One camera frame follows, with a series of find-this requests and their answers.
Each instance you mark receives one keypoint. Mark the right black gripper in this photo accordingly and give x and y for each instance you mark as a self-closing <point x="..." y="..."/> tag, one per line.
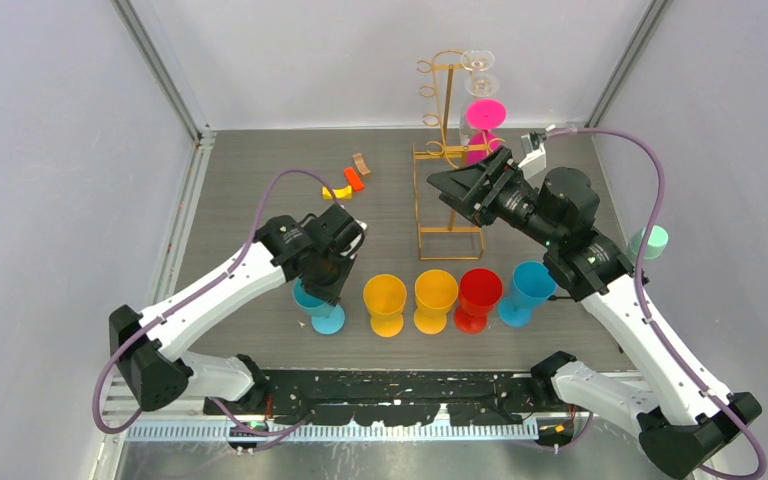
<point x="476" y="202"/>

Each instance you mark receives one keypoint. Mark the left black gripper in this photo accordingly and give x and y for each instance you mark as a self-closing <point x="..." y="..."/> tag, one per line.
<point x="331" y="293"/>

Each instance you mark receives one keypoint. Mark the yellow wine glass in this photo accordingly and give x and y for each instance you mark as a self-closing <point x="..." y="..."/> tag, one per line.
<point x="385" y="297"/>
<point x="436" y="291"/>

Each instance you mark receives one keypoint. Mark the blue wine glass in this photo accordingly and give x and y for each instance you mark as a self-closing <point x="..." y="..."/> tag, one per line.
<point x="530" y="286"/>
<point x="325" y="319"/>

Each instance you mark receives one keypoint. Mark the pink plastic wine glass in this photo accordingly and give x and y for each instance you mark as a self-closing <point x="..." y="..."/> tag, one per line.
<point x="482" y="117"/>

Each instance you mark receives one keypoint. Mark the red plastic wine glass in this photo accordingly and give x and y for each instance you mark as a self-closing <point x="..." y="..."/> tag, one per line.
<point x="480" y="290"/>

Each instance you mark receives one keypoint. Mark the yellow wine glass front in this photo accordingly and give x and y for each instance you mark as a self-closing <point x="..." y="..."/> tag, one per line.
<point x="436" y="291"/>

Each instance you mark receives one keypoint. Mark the clear wine glass front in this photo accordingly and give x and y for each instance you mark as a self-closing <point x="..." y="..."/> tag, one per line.
<point x="477" y="85"/>

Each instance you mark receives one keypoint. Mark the clear wine glass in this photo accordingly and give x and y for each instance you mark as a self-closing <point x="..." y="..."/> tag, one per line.
<point x="477" y="60"/>
<point x="477" y="85"/>

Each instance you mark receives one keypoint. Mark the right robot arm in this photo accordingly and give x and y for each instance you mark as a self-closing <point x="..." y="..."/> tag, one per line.
<point x="685" y="415"/>

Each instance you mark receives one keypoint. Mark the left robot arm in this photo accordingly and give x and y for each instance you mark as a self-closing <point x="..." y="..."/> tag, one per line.
<point x="152" y="346"/>

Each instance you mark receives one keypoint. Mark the clear wine glass rear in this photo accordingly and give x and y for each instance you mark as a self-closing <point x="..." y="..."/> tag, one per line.
<point x="477" y="60"/>

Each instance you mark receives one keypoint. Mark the gold wine glass rack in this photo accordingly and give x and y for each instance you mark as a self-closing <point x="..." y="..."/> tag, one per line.
<point x="454" y="238"/>

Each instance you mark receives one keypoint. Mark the yellow arch block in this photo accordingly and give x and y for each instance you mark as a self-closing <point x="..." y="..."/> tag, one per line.
<point x="339" y="194"/>

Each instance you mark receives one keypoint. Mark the orange block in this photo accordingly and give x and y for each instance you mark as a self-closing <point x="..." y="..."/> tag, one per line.
<point x="354" y="179"/>

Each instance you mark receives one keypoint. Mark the brown arch block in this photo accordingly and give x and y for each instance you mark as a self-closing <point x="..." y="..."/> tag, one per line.
<point x="360" y="164"/>

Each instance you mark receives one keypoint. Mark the mint green bottle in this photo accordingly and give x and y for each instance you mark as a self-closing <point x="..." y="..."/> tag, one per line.
<point x="653" y="247"/>

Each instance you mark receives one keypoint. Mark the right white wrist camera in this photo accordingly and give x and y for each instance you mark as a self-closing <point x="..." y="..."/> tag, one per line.
<point x="535" y="159"/>

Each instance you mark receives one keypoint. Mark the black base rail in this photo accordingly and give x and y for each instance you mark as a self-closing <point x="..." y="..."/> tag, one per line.
<point x="307" y="406"/>

